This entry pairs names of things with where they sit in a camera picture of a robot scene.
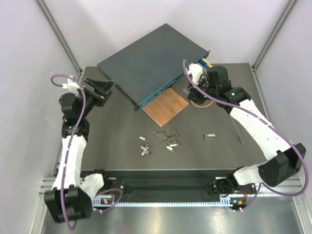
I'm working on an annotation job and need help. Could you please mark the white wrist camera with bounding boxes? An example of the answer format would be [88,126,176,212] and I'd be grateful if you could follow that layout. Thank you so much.
[61,76,80,96]
[187,63,205,85]

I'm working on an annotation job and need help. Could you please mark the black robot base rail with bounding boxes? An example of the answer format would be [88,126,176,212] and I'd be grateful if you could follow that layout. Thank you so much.
[73,169,269,203]

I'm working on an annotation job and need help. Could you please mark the purple cable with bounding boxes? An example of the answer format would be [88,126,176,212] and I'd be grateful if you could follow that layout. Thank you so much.
[182,59,308,212]
[50,74,122,230]

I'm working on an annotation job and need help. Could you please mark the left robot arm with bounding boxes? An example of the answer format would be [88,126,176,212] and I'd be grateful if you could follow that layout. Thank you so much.
[43,75,116,224]

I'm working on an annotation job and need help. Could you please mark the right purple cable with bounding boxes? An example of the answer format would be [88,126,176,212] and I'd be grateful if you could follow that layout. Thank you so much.
[182,59,308,212]

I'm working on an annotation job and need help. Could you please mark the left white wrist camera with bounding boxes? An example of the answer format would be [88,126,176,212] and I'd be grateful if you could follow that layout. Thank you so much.
[61,76,80,96]

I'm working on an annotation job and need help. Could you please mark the wooden board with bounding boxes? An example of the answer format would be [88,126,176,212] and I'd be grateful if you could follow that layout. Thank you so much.
[143,88,189,127]

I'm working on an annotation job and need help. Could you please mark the SFP module pile centre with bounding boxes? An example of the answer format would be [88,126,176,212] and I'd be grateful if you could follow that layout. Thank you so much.
[153,128,181,153]

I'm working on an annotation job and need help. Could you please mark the perforated cable duct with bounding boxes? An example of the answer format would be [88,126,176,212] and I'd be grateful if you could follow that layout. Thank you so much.
[92,195,246,208]

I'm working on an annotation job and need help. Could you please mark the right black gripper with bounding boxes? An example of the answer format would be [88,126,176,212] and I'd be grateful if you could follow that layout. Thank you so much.
[187,76,217,105]

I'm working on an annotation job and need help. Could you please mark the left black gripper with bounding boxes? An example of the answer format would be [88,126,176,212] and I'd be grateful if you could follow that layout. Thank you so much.
[78,78,116,118]

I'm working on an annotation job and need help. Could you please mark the SFP module cluster left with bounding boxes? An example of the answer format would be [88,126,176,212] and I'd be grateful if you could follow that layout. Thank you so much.
[140,144,152,156]

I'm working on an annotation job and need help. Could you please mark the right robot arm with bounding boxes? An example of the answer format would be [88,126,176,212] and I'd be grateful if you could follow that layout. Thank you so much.
[183,60,309,195]

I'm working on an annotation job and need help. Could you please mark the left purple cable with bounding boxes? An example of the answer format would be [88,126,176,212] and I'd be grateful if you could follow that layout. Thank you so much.
[50,74,122,230]

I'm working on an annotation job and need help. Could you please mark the yellow ethernet cable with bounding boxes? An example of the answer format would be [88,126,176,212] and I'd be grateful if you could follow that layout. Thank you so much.
[191,58,215,108]

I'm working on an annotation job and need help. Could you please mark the dark blue network switch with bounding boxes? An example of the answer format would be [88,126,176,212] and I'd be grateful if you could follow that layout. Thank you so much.
[97,23,210,111]

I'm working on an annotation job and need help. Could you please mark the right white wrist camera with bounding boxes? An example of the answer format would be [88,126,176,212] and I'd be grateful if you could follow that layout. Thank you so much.
[187,63,205,85]

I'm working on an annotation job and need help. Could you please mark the grey ethernet cable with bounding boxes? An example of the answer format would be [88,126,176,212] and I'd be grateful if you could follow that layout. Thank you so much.
[229,114,245,143]

